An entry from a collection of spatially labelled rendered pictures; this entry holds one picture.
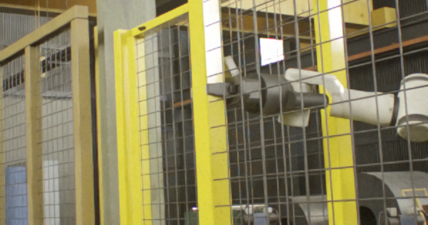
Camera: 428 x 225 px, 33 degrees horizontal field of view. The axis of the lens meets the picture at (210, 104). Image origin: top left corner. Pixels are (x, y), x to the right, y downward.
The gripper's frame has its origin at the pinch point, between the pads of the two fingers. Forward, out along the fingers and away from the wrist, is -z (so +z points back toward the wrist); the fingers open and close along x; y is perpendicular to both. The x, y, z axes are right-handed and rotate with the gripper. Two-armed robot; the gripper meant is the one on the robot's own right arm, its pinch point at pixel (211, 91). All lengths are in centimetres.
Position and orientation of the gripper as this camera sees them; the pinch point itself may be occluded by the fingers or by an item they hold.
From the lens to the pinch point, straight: 148.2
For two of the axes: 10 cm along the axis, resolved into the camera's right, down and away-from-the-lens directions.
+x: 5.7, -1.4, -8.1
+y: 0.5, 9.9, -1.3
